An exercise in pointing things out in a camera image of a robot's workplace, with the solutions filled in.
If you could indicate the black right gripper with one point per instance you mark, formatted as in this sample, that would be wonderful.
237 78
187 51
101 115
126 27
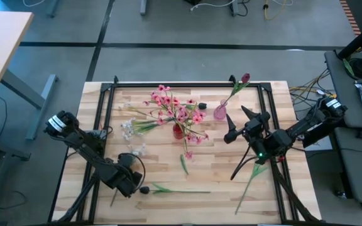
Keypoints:
254 127

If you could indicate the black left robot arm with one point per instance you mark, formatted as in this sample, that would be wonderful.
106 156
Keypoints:
86 144

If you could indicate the grey desk leg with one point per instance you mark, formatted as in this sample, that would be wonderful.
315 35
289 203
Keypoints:
47 103

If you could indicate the light wooden desk top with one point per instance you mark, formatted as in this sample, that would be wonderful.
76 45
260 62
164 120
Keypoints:
2 47

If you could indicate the pink glass vase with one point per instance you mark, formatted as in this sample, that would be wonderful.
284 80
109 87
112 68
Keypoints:
219 113

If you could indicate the red glass vase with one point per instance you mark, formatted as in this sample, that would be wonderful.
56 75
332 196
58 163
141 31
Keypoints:
178 132

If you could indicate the dark side table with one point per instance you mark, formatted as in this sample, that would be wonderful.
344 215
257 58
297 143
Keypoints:
335 69

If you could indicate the dark red artificial tulip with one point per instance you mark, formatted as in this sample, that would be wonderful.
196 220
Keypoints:
245 78

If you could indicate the pink blossom flower spray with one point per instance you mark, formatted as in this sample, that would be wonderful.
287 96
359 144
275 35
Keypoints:
188 154
196 118
160 88

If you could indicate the black pole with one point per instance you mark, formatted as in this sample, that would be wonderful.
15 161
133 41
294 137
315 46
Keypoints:
360 39

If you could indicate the grey table leg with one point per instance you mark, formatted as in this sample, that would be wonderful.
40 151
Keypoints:
234 7
143 7
52 7

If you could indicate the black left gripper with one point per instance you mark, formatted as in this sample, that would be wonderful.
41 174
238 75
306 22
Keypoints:
121 179

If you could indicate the loose green leaf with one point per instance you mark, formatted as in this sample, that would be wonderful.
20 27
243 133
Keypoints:
184 164

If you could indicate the black aluminium table frame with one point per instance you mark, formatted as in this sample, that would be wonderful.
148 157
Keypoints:
184 84

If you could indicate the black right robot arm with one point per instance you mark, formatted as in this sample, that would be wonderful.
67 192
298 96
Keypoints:
297 128

